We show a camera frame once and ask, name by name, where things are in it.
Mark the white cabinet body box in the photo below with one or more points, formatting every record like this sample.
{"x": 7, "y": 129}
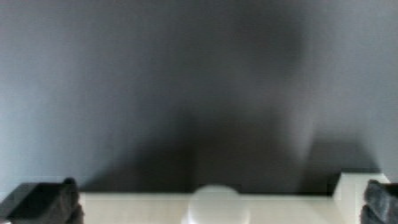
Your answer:
{"x": 220, "y": 207}

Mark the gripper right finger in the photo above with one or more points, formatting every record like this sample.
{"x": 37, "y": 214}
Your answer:
{"x": 380, "y": 212}

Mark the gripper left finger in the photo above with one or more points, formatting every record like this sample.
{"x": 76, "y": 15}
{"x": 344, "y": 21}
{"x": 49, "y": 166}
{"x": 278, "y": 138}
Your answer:
{"x": 44, "y": 203}

